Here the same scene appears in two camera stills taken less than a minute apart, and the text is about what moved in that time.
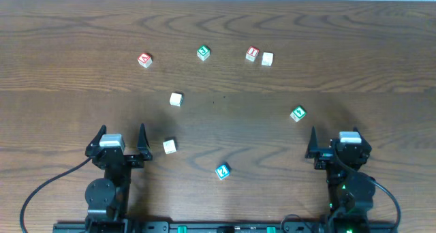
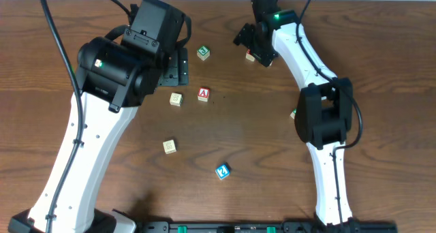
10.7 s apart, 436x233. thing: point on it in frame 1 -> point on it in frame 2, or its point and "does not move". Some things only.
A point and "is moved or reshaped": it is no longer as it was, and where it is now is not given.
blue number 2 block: [223, 170] does not move
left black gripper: [119, 158] -> [178, 69]
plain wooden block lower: [169, 146] does not move
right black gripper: [337, 154] -> [246, 34]
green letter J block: [203, 52] does not move
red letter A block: [145, 60] is moved or reshaped
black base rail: [227, 227] does not move
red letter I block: [252, 53] does not move
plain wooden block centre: [176, 100] does not move
